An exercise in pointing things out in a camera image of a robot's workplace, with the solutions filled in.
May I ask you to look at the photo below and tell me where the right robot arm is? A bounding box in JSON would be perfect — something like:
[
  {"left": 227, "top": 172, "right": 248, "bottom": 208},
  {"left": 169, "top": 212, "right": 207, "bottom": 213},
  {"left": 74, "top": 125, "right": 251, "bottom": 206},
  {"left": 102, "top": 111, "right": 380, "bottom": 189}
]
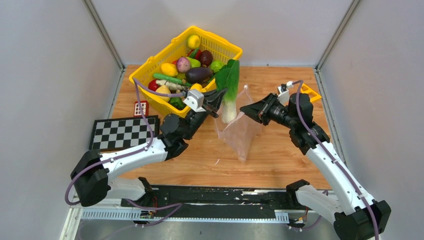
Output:
[{"left": 240, "top": 93, "right": 392, "bottom": 240}]

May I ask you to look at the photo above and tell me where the dark red round fruit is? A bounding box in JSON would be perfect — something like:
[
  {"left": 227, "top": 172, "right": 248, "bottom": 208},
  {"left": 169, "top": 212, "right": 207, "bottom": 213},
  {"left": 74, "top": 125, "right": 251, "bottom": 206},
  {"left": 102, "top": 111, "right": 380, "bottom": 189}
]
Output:
[{"left": 198, "top": 50, "right": 214, "bottom": 67}]

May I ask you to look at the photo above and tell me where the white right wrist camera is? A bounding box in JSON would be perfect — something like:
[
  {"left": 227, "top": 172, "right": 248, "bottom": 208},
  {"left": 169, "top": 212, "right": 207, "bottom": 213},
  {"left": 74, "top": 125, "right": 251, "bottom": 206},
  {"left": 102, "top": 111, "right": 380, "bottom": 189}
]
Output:
[{"left": 277, "top": 81, "right": 294, "bottom": 105}]

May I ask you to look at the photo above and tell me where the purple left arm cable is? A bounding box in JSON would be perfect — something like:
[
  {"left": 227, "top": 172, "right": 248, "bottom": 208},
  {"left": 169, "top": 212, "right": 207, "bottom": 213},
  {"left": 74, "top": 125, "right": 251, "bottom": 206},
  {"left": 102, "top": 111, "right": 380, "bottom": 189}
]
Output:
[{"left": 64, "top": 77, "right": 186, "bottom": 206}]

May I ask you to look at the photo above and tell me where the clear zip top bag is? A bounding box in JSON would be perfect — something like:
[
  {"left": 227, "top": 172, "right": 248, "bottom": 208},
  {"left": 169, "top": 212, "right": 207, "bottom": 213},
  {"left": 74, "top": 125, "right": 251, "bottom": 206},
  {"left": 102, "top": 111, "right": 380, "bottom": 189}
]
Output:
[{"left": 214, "top": 84, "right": 263, "bottom": 162}]

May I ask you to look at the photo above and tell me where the yellow lemon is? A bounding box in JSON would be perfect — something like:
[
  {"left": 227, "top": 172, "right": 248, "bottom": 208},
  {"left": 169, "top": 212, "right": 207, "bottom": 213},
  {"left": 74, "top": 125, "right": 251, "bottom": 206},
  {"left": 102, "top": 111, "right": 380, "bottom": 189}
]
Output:
[{"left": 160, "top": 63, "right": 179, "bottom": 77}]

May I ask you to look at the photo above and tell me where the green cucumber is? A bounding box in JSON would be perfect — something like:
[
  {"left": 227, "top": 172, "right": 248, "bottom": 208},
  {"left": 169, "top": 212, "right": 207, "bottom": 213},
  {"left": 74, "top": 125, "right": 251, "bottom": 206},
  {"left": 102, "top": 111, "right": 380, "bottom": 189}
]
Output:
[{"left": 152, "top": 73, "right": 192, "bottom": 87}]

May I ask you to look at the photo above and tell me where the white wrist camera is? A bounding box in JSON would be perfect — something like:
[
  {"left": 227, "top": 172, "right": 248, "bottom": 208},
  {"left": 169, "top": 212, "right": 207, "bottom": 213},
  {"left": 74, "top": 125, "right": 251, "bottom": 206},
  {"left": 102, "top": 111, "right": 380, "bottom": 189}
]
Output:
[
  {"left": 183, "top": 89, "right": 206, "bottom": 113},
  {"left": 277, "top": 81, "right": 294, "bottom": 105}
]

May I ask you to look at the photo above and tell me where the yellow green lime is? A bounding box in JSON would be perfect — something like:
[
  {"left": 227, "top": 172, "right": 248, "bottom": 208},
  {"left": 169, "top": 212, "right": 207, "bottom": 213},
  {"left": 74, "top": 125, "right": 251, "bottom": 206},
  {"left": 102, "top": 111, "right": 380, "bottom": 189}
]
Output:
[{"left": 186, "top": 34, "right": 201, "bottom": 50}]

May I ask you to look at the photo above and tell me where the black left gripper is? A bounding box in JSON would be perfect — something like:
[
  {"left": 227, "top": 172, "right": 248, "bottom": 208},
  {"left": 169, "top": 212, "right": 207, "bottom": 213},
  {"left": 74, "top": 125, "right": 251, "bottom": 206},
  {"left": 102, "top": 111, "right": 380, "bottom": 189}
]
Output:
[{"left": 182, "top": 86, "right": 228, "bottom": 141}]

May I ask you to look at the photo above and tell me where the purple onion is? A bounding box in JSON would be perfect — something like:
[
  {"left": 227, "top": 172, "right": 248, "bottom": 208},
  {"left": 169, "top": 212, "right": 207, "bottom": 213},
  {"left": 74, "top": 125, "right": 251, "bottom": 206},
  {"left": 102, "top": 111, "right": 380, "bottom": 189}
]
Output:
[{"left": 176, "top": 56, "right": 192, "bottom": 73}]

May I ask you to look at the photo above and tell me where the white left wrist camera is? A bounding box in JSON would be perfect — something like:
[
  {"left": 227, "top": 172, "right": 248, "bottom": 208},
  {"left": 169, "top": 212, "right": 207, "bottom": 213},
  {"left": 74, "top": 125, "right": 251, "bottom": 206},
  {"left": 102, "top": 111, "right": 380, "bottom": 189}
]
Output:
[{"left": 183, "top": 89, "right": 206, "bottom": 113}]

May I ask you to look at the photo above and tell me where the yellow plastic basket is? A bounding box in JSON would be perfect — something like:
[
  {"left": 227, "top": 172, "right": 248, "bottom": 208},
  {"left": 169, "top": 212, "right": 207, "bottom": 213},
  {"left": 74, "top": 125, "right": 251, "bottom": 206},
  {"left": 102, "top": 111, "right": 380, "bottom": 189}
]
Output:
[{"left": 129, "top": 25, "right": 243, "bottom": 117}]

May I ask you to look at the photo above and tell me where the black white checkerboard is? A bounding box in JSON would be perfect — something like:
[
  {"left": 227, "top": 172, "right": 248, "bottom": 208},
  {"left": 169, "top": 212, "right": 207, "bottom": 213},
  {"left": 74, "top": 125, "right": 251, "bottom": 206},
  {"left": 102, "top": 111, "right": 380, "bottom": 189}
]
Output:
[{"left": 88, "top": 115, "right": 160, "bottom": 152}]

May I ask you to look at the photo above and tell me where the green white bok choy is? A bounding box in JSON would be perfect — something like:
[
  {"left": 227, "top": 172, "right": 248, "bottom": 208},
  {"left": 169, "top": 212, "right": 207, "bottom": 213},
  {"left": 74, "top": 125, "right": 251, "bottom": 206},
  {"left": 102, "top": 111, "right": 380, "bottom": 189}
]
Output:
[{"left": 214, "top": 59, "right": 240, "bottom": 124}]

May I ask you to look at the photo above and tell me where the red window toy block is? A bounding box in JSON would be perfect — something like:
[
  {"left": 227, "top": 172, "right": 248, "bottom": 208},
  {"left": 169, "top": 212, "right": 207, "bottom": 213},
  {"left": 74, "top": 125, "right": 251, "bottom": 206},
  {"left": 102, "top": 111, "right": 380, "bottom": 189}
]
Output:
[{"left": 133, "top": 100, "right": 149, "bottom": 117}]

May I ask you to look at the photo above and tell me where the beige pear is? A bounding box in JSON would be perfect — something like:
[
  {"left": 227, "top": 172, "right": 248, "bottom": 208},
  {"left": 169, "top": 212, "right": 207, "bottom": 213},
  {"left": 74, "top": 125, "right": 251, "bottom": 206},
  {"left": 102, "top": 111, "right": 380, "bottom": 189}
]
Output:
[{"left": 155, "top": 85, "right": 171, "bottom": 103}]

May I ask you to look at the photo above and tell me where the light green round fruit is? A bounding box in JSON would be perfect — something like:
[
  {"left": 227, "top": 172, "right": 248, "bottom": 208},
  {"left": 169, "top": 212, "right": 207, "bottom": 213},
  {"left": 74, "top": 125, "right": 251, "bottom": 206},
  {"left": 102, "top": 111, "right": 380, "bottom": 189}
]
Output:
[{"left": 209, "top": 60, "right": 226, "bottom": 74}]

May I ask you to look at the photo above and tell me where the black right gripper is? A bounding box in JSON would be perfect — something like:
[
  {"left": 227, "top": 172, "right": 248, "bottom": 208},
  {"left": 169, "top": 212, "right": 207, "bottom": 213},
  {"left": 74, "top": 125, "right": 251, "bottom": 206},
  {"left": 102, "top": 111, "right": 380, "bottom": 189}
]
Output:
[{"left": 239, "top": 93, "right": 296, "bottom": 129}]

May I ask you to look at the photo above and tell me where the dark purple eggplant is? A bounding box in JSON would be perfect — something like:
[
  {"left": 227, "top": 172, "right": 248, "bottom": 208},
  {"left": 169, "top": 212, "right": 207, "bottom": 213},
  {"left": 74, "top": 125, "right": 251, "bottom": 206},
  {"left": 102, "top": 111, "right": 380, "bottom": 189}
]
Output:
[{"left": 185, "top": 67, "right": 213, "bottom": 84}]

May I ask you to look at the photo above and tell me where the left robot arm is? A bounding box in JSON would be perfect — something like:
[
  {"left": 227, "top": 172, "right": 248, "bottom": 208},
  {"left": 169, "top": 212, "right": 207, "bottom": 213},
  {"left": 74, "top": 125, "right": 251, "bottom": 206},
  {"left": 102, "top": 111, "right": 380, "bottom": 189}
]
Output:
[{"left": 65, "top": 88, "right": 227, "bottom": 207}]

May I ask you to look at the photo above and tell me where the yellow triangle toy block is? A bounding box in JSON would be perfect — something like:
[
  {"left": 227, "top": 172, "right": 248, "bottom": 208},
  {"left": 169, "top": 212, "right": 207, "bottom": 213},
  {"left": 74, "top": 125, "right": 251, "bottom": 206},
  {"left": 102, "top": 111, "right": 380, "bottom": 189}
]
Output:
[{"left": 300, "top": 83, "right": 322, "bottom": 103}]

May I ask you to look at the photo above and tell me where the green bell pepper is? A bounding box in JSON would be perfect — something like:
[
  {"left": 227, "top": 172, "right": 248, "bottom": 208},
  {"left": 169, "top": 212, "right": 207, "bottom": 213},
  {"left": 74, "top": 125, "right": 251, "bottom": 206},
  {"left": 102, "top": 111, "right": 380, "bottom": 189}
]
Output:
[{"left": 168, "top": 97, "right": 186, "bottom": 111}]

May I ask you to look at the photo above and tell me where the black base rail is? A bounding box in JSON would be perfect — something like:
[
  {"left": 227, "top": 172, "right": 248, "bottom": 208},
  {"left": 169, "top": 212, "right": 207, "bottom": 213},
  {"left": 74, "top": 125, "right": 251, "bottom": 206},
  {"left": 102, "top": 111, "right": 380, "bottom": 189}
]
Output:
[{"left": 135, "top": 185, "right": 307, "bottom": 220}]

